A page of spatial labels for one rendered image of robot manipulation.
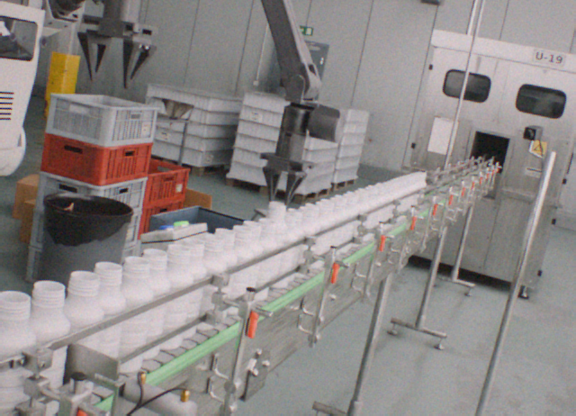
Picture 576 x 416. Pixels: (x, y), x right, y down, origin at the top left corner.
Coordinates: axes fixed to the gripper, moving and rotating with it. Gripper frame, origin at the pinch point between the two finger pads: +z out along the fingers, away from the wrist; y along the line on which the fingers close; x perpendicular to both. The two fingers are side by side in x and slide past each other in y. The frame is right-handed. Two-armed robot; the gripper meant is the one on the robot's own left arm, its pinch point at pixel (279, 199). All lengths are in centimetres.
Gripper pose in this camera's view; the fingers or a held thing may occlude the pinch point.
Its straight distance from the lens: 147.8
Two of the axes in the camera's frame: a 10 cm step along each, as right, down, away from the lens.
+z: -2.0, 9.7, 1.7
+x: -3.6, 0.9, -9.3
